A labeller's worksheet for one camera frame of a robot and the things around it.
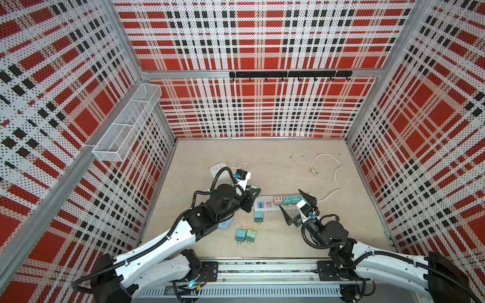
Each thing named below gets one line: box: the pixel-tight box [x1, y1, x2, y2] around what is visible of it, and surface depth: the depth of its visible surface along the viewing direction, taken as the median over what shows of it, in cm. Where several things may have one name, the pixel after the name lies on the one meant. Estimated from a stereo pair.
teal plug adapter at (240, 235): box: [234, 228, 247, 245], surface depth 83 cm
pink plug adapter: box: [273, 196, 283, 206], surface depth 88 cm
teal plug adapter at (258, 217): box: [253, 210, 264, 225], surface depth 89 cm
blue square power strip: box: [217, 215, 235, 231], surface depth 86 cm
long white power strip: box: [253, 195, 299, 212], surface depth 91 cm
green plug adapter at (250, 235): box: [245, 228, 257, 245], surface depth 83 cm
